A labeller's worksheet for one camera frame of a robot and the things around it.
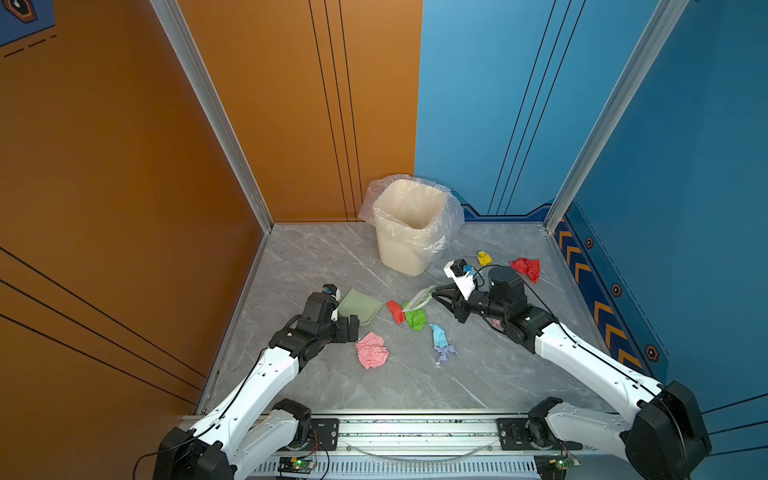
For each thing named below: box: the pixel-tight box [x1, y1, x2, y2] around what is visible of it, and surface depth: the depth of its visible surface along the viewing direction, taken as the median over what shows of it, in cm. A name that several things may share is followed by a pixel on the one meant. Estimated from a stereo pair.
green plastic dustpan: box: [337, 287, 385, 326], surface depth 99 cm
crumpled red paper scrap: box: [510, 258, 541, 283], surface depth 107 cm
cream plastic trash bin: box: [373, 179, 449, 277], surface depth 93 cm
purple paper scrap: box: [434, 345, 460, 361], surface depth 87 cm
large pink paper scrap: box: [355, 331, 390, 369], surface depth 87 cm
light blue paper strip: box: [429, 323, 449, 348], surface depth 91 cm
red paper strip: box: [386, 300, 406, 325], surface depth 96 cm
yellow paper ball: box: [477, 250, 493, 266], surface depth 110 cm
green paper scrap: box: [404, 309, 427, 331], surface depth 95 cm
